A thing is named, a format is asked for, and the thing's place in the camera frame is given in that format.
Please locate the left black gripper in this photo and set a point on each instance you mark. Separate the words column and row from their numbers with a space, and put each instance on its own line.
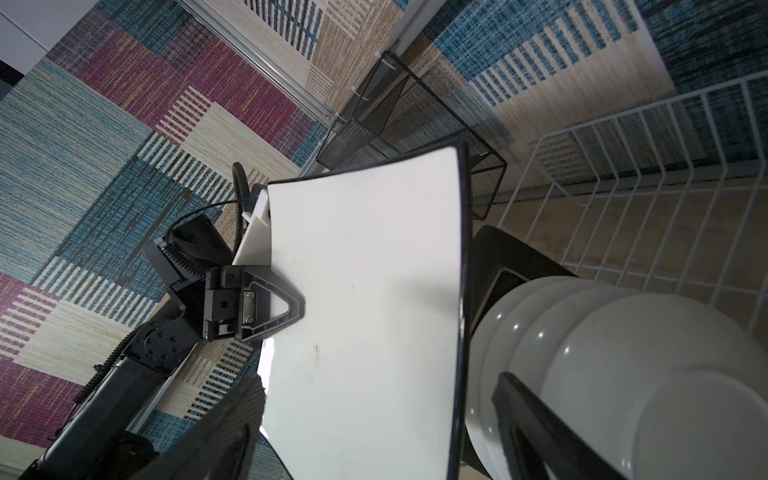
column 250, row 303

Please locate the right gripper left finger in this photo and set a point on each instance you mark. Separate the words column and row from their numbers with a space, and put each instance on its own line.
column 219, row 446

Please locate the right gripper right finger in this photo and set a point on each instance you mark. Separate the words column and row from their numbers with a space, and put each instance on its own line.
column 536, row 443

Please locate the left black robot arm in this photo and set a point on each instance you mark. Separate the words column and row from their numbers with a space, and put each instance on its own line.
column 95, row 442

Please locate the black mesh shelf rack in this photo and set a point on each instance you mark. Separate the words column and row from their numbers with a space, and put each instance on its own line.
column 396, row 113

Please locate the white round plate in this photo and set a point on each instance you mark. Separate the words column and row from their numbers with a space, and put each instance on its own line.
column 492, row 347
column 664, row 387
column 521, row 334
column 560, row 308

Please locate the black square plate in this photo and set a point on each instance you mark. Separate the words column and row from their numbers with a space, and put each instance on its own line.
column 498, row 263

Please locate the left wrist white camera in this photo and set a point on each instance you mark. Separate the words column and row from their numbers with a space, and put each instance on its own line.
column 255, row 246

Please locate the white wire dish rack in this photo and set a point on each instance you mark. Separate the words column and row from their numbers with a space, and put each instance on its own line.
column 670, row 197

